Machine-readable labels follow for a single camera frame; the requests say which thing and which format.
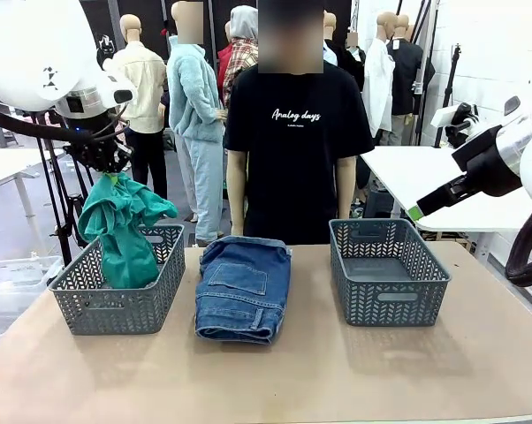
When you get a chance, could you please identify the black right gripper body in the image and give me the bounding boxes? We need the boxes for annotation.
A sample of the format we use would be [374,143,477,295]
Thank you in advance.
[451,125,524,199]

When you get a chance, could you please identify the green top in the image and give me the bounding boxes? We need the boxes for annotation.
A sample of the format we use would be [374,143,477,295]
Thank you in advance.
[77,171,179,291]

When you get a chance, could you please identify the mannequin in blue fleece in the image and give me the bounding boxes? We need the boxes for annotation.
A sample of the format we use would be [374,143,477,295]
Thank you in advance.
[166,0,227,247]

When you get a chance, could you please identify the dark blue denim shorts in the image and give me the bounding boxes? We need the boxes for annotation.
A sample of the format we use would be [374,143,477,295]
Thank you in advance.
[194,235,293,346]

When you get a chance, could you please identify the mannequin in plaid shirt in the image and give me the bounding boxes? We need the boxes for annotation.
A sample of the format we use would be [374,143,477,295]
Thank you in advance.
[221,4,259,110]

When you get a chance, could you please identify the person in black t-shirt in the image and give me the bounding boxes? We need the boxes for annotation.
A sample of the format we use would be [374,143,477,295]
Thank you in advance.
[224,0,376,246]

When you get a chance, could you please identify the white side table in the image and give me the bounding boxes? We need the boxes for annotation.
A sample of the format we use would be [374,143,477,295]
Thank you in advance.
[0,148,66,195]

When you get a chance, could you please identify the mannequin in black shirt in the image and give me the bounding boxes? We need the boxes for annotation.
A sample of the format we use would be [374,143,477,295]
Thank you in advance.
[391,14,436,147]

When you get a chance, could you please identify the mannequin in cream shirt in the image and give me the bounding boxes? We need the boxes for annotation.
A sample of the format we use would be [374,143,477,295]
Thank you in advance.
[110,13,168,200]

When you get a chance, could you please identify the black light stand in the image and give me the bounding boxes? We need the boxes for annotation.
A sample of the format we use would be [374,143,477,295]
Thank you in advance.
[433,42,464,149]

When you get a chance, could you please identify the clear plastic storage bin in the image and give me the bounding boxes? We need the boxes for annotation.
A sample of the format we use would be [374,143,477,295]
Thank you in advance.
[0,254,65,310]

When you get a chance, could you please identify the mannequin in white shirt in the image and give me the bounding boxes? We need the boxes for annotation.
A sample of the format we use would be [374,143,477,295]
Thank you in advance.
[361,11,398,138]

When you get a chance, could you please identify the person's right forearm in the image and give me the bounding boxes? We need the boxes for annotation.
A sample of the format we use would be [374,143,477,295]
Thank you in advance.
[225,149,248,229]

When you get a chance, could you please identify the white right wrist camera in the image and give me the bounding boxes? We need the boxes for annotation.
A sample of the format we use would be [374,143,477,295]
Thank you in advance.
[430,102,482,149]

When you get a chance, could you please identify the person's left forearm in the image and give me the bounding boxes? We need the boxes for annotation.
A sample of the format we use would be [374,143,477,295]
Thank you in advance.
[336,156,358,211]

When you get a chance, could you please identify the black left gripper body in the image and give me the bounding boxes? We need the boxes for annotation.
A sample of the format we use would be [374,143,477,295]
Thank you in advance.
[66,112,133,173]

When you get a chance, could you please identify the black camera tripod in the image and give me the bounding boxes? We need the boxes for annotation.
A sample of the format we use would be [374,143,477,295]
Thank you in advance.
[27,110,99,266]

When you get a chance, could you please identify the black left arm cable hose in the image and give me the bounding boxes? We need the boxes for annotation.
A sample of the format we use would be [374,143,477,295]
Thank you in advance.
[0,103,130,142]

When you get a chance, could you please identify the large white table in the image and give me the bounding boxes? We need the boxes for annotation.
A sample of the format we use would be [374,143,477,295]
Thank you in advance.
[361,145,532,234]

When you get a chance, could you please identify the grey plastic woven basket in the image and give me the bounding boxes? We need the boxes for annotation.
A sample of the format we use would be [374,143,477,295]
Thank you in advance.
[328,217,452,328]
[48,223,186,337]

